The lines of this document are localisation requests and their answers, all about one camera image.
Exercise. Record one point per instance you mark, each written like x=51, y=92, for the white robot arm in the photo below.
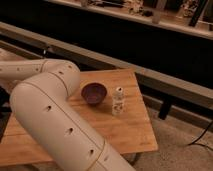
x=39, y=103

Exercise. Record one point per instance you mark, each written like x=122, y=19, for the purple bowl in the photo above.
x=94, y=93

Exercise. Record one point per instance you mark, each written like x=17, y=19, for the wooden table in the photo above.
x=130, y=132

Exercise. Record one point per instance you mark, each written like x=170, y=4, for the white plastic bottle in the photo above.
x=118, y=101

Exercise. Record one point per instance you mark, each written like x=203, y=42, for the long wooden bench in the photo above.
x=181, y=89

